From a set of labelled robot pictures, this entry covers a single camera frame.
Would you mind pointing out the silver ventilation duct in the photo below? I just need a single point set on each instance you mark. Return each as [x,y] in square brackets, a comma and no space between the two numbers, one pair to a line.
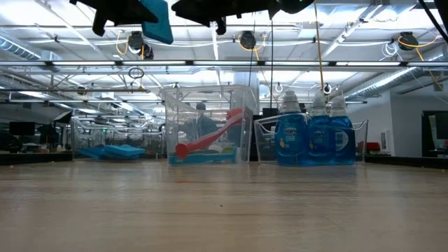
[385,82]
[21,50]

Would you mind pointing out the dark blue scrub sponge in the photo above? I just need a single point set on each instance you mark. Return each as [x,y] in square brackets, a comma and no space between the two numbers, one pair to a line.
[159,21]

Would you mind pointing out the clear rectangular plastic tub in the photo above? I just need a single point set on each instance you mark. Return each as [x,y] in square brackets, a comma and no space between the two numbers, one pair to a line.
[182,115]

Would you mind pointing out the clear rounded plastic bin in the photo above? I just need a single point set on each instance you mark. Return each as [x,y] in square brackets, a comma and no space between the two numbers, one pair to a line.
[84,136]
[266,140]

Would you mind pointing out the blue dish soap bottle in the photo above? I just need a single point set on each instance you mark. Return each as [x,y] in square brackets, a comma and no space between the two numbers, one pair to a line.
[291,140]
[343,140]
[319,140]

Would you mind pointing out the person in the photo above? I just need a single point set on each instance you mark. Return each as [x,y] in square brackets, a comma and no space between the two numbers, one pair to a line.
[204,124]

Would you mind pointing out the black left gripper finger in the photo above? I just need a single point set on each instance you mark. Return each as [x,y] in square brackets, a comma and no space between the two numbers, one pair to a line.
[133,14]
[98,17]

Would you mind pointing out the blue dish brush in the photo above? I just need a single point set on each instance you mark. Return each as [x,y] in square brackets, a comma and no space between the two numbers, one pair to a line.
[203,159]

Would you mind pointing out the red dish brush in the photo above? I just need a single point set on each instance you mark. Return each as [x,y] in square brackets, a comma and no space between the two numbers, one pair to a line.
[206,140]

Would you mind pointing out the black computer monitor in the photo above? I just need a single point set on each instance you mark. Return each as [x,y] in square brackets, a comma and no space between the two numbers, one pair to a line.
[21,128]
[437,129]

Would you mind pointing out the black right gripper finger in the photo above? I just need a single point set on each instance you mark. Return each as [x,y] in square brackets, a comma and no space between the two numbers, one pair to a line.
[221,27]
[196,10]

